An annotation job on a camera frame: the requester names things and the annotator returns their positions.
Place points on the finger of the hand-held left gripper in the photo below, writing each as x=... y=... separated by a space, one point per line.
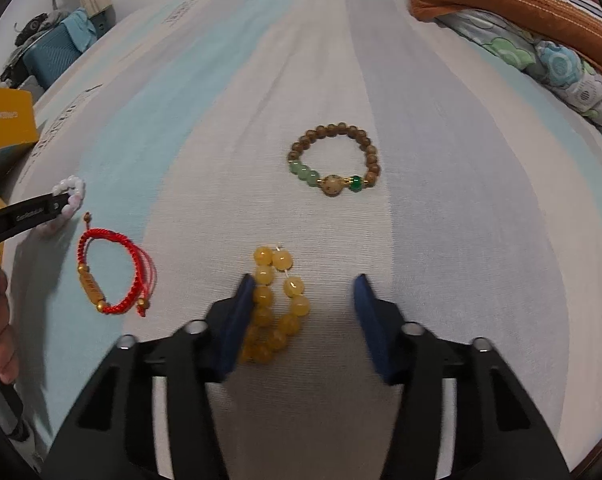
x=31 y=212

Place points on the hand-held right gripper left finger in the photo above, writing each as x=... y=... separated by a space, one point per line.
x=236 y=330

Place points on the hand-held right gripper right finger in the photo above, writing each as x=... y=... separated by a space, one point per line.
x=371 y=330

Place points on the blue yellow cardboard box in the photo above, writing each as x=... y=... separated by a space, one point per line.
x=11 y=120

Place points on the person's left hand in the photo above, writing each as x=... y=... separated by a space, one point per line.
x=1 y=340

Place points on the teal suitcase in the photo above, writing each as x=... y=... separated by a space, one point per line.
x=51 y=57

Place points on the grey black cloth pile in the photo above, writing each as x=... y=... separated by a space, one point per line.
x=38 y=25

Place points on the striped bed sheet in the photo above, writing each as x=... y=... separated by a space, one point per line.
x=431 y=210

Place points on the teal cloth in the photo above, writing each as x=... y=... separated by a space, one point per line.
x=81 y=30

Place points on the floral quilt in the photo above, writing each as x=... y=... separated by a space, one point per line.
x=556 y=70

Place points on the striped red orange pillow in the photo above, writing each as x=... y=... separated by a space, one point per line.
x=506 y=5

